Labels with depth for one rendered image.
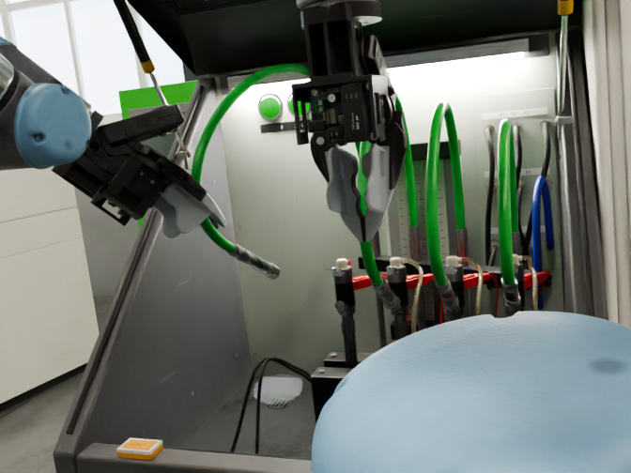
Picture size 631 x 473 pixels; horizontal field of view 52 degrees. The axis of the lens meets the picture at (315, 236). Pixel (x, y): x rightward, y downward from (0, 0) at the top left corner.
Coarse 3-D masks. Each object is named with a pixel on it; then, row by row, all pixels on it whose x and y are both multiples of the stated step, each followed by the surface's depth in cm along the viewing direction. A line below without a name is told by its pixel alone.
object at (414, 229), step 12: (396, 96) 95; (396, 108) 97; (408, 144) 102; (360, 156) 78; (408, 156) 103; (360, 168) 77; (408, 168) 104; (360, 180) 77; (408, 180) 105; (360, 192) 77; (408, 192) 106; (360, 204) 76; (408, 204) 106; (420, 240) 107; (372, 252) 78; (420, 252) 107; (372, 264) 78; (372, 276) 80; (384, 288) 83; (384, 300) 87; (396, 300) 88
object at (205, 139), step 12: (264, 72) 92; (276, 72) 93; (288, 72) 96; (300, 72) 98; (240, 84) 89; (252, 84) 90; (228, 96) 87; (216, 108) 86; (228, 108) 87; (216, 120) 85; (204, 132) 84; (204, 144) 84; (360, 144) 109; (204, 156) 84; (192, 168) 83; (204, 228) 85; (216, 240) 87; (228, 240) 88
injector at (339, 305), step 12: (348, 276) 95; (336, 288) 95; (348, 288) 95; (336, 300) 96; (348, 300) 95; (348, 312) 95; (348, 324) 96; (348, 336) 97; (348, 348) 97; (348, 360) 97
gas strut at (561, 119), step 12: (564, 0) 84; (564, 12) 85; (564, 24) 86; (564, 36) 87; (564, 48) 88; (564, 60) 89; (564, 72) 90; (564, 84) 91; (564, 96) 92; (564, 120) 94
